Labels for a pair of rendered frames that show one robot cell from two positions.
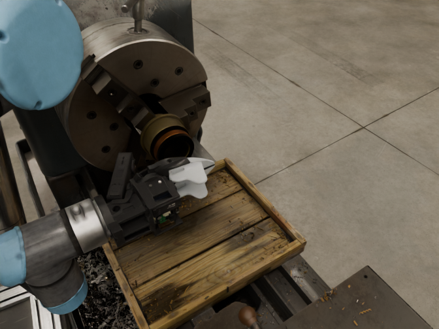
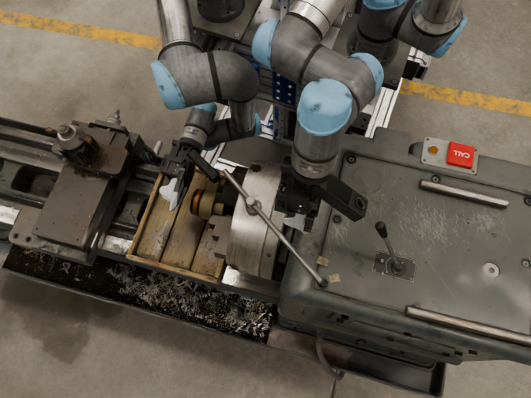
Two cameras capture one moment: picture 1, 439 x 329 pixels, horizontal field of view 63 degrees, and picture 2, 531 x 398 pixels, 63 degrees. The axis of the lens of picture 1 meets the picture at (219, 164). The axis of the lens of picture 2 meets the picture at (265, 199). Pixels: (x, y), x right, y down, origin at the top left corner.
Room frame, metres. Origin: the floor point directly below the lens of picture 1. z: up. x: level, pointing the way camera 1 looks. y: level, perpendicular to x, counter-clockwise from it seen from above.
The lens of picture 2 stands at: (0.97, -0.06, 2.22)
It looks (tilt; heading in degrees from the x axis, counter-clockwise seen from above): 69 degrees down; 140
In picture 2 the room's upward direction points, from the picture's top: 3 degrees counter-clockwise
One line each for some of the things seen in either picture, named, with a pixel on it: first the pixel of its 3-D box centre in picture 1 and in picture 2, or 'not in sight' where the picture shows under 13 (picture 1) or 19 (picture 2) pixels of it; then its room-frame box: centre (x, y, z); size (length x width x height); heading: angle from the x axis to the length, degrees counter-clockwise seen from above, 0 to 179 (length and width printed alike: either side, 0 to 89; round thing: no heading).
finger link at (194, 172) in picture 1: (195, 172); (169, 193); (0.43, 0.04, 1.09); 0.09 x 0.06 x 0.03; 122
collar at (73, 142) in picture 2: not in sight; (69, 135); (0.11, -0.06, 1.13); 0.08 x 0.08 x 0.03
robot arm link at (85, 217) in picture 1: (88, 222); (192, 138); (0.34, 0.20, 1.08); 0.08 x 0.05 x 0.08; 32
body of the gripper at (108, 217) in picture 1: (140, 205); (181, 162); (0.37, 0.13, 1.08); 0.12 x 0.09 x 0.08; 122
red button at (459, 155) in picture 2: not in sight; (460, 155); (0.92, 0.61, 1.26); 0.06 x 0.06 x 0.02; 32
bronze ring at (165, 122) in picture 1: (166, 139); (209, 204); (0.53, 0.10, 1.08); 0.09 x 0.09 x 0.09; 32
